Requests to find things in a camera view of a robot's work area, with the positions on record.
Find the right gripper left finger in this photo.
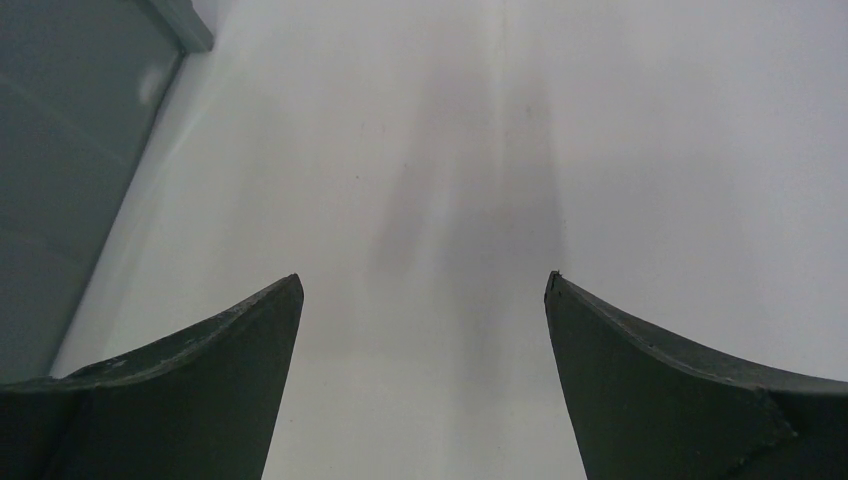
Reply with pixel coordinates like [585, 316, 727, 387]
[1, 274, 304, 479]

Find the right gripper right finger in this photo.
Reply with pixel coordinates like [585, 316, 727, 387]
[544, 272, 847, 479]

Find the grey plastic bin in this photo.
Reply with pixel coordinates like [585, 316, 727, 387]
[1, 0, 214, 383]

